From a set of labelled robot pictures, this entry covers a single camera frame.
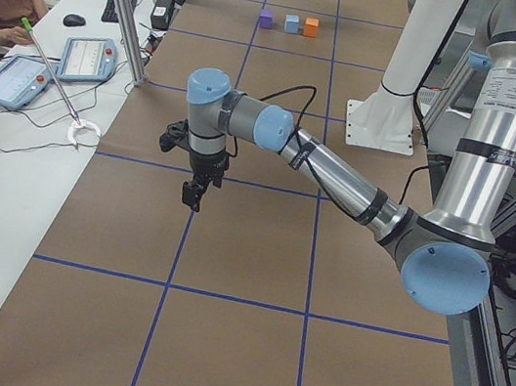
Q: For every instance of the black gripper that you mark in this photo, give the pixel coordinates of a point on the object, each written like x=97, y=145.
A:
x=206, y=163

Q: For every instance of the light blue foam block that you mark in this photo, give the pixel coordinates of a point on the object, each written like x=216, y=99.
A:
x=291, y=24

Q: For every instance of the purple foam block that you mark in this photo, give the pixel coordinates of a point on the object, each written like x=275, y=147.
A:
x=266, y=19

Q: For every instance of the orange foam block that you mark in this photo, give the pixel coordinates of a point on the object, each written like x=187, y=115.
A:
x=311, y=27

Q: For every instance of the metal grabber stick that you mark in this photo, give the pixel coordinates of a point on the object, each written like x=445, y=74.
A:
x=77, y=123

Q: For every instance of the far blue teach pendant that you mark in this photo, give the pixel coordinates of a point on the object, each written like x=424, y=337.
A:
x=87, y=59

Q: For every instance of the blue teach pendant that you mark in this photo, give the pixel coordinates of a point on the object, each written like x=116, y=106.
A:
x=87, y=59
x=22, y=79

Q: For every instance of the black power brick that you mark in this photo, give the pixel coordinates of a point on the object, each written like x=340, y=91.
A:
x=161, y=14

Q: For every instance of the near blue teach pendant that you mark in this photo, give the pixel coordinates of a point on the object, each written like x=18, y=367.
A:
x=22, y=79

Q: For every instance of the black computer mouse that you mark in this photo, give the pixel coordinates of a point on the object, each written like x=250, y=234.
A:
x=73, y=20

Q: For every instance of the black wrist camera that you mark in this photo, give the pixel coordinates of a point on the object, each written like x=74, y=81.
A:
x=175, y=135

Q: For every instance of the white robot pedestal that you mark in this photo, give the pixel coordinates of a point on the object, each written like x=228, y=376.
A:
x=384, y=120

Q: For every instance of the aluminium frame post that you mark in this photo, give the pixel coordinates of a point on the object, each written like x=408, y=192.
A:
x=124, y=10

